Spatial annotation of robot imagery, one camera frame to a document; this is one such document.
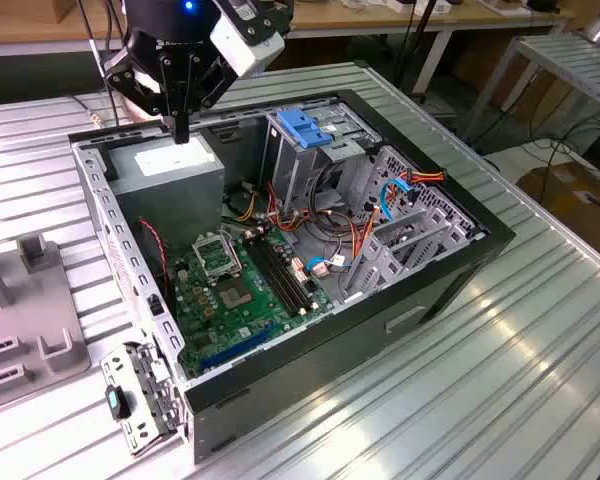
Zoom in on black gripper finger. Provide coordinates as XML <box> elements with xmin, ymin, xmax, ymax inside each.
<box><xmin>179</xmin><ymin>53</ymin><xmax>232</xmax><ymax>145</ymax></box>
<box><xmin>103</xmin><ymin>48</ymin><xmax>181</xmax><ymax>145</ymax></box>

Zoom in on blue SATA wire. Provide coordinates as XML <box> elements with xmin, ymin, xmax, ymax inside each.
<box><xmin>379</xmin><ymin>175</ymin><xmax>417</xmax><ymax>222</ymax></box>

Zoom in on orange red power wire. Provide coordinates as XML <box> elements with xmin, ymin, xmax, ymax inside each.
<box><xmin>402</xmin><ymin>168</ymin><xmax>447</xmax><ymax>185</ymax></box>

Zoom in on grey metal disk bay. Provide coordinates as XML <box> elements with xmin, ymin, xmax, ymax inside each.
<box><xmin>337</xmin><ymin>144</ymin><xmax>486</xmax><ymax>306</ymax></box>

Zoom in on grey power supply unit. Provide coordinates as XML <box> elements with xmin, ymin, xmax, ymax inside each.
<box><xmin>107</xmin><ymin>130</ymin><xmax>227</xmax><ymax>256</ymax></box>

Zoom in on blue plastic drive latch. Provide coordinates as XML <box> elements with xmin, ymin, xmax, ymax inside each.
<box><xmin>275</xmin><ymin>108</ymin><xmax>332</xmax><ymax>150</ymax></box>

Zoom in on grey optical drive cage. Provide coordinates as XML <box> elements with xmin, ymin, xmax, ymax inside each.
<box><xmin>259</xmin><ymin>99</ymin><xmax>381</xmax><ymax>211</ymax></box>

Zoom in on metal socket cover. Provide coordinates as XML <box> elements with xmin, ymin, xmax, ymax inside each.
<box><xmin>192</xmin><ymin>232</ymin><xmax>244</xmax><ymax>281</ymax></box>

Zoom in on wooden desk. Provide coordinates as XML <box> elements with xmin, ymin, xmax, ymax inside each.
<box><xmin>0</xmin><ymin>0</ymin><xmax>579</xmax><ymax>96</ymax></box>

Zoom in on black RAM slot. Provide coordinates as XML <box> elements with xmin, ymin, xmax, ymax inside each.
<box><xmin>257</xmin><ymin>232</ymin><xmax>317</xmax><ymax>310</ymax></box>
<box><xmin>243</xmin><ymin>237</ymin><xmax>306</xmax><ymax>317</ymax></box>

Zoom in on green motherboard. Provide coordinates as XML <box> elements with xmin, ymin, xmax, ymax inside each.
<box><xmin>168</xmin><ymin>227</ymin><xmax>337</xmax><ymax>380</ymax></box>

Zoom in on grey parts rack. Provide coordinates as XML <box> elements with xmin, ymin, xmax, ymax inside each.
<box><xmin>0</xmin><ymin>232</ymin><xmax>92</xmax><ymax>415</ymax></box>

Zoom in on blue expansion slot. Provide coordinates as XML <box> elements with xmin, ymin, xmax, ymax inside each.
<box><xmin>198</xmin><ymin>322</ymin><xmax>277</xmax><ymax>372</ymax></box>

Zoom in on black PC case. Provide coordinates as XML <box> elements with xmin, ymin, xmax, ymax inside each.
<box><xmin>67</xmin><ymin>88</ymin><xmax>517</xmax><ymax>466</ymax></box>

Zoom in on black latch with teal button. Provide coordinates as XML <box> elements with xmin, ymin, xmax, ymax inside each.
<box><xmin>104</xmin><ymin>383</ymin><xmax>132</xmax><ymax>420</ymax></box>

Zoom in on metal slat side table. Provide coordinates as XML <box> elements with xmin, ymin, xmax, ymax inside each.
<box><xmin>462</xmin><ymin>33</ymin><xmax>600</xmax><ymax>146</ymax></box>

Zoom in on brown cardboard box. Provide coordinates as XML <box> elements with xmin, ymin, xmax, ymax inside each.
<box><xmin>515</xmin><ymin>162</ymin><xmax>600</xmax><ymax>249</ymax></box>

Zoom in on black arm cable with connector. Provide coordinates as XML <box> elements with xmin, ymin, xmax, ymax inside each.
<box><xmin>69</xmin><ymin>0</ymin><xmax>131</xmax><ymax>130</ymax></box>

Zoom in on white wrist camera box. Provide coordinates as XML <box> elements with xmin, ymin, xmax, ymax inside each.
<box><xmin>208</xmin><ymin>0</ymin><xmax>287</xmax><ymax>79</ymax></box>

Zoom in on yellow black wire bundle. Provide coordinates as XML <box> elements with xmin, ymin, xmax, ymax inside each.
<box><xmin>224</xmin><ymin>182</ymin><xmax>261</xmax><ymax>224</ymax></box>

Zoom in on thick black cable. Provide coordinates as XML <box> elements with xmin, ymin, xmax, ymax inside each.
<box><xmin>309</xmin><ymin>159</ymin><xmax>366</xmax><ymax>236</ymax></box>

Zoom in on orange red wire bundle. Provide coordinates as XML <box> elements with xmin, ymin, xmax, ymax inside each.
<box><xmin>265</xmin><ymin>180</ymin><xmax>312</xmax><ymax>235</ymax></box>

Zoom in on red black fan wire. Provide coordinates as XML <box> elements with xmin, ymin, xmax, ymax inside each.
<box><xmin>136</xmin><ymin>215</ymin><xmax>171</xmax><ymax>299</ymax></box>

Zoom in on blue wire with white label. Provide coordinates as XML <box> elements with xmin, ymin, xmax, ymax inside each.
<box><xmin>303</xmin><ymin>255</ymin><xmax>334</xmax><ymax>275</ymax></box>

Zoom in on orange wire strands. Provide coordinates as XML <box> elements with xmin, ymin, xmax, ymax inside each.
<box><xmin>347</xmin><ymin>207</ymin><xmax>382</xmax><ymax>264</ymax></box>

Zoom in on metal card retention bracket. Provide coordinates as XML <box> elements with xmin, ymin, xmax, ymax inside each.
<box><xmin>99</xmin><ymin>341</ymin><xmax>189</xmax><ymax>459</ymax></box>

